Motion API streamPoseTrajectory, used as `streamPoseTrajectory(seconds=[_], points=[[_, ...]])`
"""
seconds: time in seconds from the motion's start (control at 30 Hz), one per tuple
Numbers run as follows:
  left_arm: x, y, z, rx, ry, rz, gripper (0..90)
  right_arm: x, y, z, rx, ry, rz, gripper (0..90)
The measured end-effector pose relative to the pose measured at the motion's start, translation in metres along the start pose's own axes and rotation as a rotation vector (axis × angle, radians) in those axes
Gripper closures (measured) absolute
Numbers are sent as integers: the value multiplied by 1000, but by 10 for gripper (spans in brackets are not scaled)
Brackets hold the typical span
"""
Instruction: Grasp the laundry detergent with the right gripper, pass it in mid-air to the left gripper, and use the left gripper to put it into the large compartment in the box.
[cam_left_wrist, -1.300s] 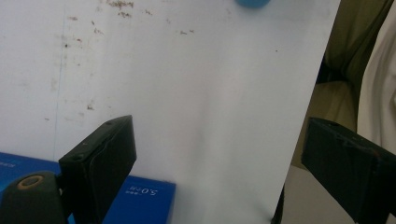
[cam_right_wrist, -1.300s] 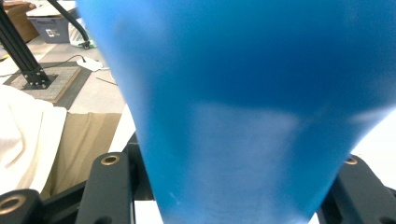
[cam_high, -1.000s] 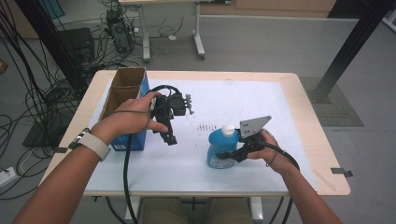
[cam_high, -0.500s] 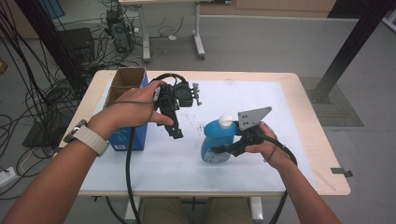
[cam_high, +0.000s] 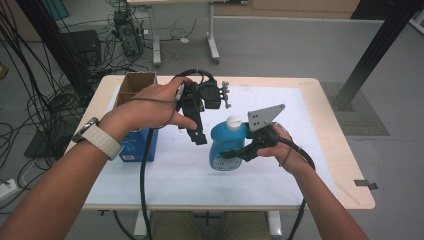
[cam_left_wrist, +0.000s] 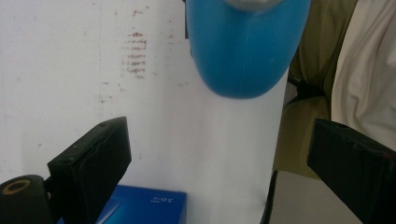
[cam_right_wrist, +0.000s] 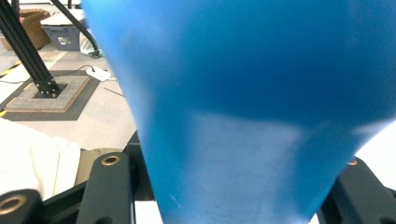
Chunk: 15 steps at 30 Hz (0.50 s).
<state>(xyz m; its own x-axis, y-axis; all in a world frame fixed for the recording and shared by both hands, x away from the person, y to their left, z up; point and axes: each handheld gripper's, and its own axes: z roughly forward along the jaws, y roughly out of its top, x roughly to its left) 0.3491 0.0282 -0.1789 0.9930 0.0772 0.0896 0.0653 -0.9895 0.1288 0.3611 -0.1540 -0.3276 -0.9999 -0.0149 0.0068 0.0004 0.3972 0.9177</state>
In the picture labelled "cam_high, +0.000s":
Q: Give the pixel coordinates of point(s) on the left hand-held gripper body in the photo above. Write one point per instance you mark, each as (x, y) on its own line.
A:
(210, 95)

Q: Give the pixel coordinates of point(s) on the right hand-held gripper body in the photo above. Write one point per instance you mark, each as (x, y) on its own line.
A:
(261, 118)

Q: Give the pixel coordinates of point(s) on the blue bottle white cap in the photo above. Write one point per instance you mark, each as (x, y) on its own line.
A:
(226, 140)

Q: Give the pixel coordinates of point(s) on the blue cardboard box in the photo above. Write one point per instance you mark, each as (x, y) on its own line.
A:
(140, 146)

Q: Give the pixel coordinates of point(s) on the person's right hand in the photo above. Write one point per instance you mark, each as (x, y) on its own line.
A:
(293, 156)

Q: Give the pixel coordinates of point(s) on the person's left hand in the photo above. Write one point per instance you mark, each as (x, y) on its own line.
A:
(143, 110)

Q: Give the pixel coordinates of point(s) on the white table mat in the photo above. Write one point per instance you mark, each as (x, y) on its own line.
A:
(186, 180)

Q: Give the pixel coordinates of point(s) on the white-legged desk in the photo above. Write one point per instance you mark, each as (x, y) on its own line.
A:
(211, 36)

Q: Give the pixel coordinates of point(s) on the light wooden table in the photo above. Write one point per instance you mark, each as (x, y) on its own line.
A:
(336, 133)

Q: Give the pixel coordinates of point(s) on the person's olive trousers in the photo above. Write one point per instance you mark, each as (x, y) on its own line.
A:
(176, 226)

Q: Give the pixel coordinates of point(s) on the wristwatch with white band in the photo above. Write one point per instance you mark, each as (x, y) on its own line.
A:
(100, 138)

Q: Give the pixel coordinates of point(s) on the gray floor mat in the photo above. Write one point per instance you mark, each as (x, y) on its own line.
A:
(363, 113)

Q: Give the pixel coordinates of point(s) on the computer tower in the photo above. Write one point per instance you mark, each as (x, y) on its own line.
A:
(128, 33)

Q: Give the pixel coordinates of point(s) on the wooden cabinet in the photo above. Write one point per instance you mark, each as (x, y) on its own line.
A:
(286, 8)

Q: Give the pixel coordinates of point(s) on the dark tape piece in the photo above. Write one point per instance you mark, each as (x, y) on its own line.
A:
(365, 184)

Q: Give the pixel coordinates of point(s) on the black metal stand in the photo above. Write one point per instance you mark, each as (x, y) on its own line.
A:
(53, 43)
(376, 46)

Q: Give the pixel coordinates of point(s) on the black equipment box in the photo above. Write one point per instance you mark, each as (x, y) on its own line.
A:
(81, 46)

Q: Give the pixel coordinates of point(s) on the black floor mat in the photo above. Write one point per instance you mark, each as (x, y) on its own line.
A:
(43, 143)

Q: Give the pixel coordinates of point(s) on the white power strip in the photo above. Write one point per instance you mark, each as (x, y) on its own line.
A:
(7, 189)

